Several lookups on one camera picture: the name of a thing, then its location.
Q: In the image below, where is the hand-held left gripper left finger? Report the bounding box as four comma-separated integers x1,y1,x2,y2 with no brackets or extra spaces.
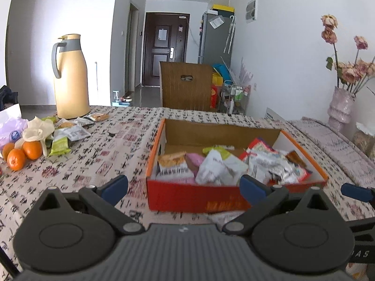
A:
37,175,145,235

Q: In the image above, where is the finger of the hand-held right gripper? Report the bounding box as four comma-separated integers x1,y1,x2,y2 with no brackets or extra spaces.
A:
346,218,375,232
341,183,375,203

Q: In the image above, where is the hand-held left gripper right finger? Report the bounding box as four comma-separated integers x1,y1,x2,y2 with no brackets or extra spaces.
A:
222,175,333,235

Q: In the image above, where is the silver snack packet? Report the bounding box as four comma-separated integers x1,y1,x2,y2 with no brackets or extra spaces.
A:
249,151,298,185

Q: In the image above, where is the large red snack bag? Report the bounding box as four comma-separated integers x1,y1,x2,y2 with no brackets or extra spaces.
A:
239,137,312,182

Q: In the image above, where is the white green-edged snack packet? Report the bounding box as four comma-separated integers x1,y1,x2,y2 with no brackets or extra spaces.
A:
203,146,232,157

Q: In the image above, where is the brown snack packet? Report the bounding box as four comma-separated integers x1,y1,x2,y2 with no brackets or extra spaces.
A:
285,151,308,169

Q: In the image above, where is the pink snack packet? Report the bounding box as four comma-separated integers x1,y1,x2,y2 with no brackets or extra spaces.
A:
186,153,206,173

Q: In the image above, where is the white brown oat crisp packet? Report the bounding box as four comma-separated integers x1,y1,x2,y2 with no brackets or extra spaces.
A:
157,152,189,177

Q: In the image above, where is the red cardboard box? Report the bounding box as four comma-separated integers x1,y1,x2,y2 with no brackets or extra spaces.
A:
146,118,329,214

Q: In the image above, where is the glass jar with white lid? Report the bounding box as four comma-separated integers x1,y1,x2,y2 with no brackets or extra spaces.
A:
353,122,375,155

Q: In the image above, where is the white printed snack packet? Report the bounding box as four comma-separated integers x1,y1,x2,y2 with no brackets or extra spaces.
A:
63,125,91,141

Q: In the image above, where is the white slotted panel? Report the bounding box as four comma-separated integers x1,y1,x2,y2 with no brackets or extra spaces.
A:
265,108,286,121

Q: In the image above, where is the pink ceramic vase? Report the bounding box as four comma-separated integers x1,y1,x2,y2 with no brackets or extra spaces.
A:
327,86,356,131

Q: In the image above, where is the cream crumpled bag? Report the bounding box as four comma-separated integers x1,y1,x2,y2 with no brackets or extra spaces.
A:
23,116,56,156

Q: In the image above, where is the red carton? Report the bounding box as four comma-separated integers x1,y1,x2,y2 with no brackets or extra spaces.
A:
211,85,221,109

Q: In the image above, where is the yellow thermos jug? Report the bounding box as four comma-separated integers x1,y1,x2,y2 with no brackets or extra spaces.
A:
52,34,91,120

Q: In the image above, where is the pale dried plume bunch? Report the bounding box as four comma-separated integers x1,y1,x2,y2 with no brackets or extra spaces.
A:
231,59,254,85

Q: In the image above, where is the purple plastic bag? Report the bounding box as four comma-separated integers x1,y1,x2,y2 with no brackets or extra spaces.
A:
0,117,28,150

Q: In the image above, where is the wooden chair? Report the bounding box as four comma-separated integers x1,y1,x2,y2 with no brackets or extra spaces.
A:
160,61,213,112

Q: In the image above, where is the dried rose bouquet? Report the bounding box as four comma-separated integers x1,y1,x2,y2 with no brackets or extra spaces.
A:
321,14,375,96

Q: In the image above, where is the blue plastic dustpan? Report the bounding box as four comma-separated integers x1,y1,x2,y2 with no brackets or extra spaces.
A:
213,63,232,81

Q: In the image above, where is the white plastic bag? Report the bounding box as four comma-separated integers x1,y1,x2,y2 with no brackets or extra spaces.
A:
0,103,22,132

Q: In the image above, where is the dark brown entrance door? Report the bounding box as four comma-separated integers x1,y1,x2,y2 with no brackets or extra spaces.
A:
142,12,190,88

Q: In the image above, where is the black bag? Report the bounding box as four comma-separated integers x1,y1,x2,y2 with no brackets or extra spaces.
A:
0,85,19,110

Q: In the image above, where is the grey interior door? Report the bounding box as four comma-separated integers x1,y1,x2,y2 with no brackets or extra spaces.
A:
126,3,140,92

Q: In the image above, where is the grey refrigerator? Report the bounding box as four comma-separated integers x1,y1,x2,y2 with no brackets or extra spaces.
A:
199,12,235,65

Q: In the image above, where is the white folded umbrella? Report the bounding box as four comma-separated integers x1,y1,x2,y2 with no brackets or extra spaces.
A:
224,15,236,54

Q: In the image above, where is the white paper sheet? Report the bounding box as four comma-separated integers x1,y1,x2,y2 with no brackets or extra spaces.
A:
209,16,225,30

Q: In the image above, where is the yellow and black box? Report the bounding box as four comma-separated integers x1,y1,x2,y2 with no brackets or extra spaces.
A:
211,4,236,15

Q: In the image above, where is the wire storage cart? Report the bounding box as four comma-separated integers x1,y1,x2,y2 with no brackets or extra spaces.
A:
221,83,251,115

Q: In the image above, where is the white wall panel box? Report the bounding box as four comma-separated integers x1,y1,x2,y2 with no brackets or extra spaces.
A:
245,0,258,24

